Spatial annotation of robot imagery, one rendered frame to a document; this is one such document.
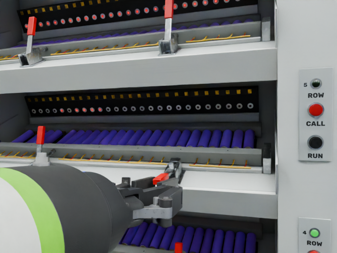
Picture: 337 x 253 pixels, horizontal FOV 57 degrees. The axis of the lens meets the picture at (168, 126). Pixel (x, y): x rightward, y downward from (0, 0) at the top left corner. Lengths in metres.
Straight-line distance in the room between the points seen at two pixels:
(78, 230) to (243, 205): 0.33
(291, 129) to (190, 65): 0.17
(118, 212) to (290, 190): 0.28
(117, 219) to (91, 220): 0.05
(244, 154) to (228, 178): 0.05
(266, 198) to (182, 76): 0.22
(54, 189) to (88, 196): 0.03
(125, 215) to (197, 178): 0.26
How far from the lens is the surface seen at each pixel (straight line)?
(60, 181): 0.21
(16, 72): 0.63
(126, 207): 0.27
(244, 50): 0.45
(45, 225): 0.18
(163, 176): 0.45
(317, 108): 0.45
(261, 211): 0.49
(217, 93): 0.61
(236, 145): 0.55
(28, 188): 0.19
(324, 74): 0.45
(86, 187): 0.22
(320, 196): 0.47
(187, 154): 0.54
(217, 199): 0.49
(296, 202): 0.47
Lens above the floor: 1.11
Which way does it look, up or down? 6 degrees down
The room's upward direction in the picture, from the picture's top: 2 degrees counter-clockwise
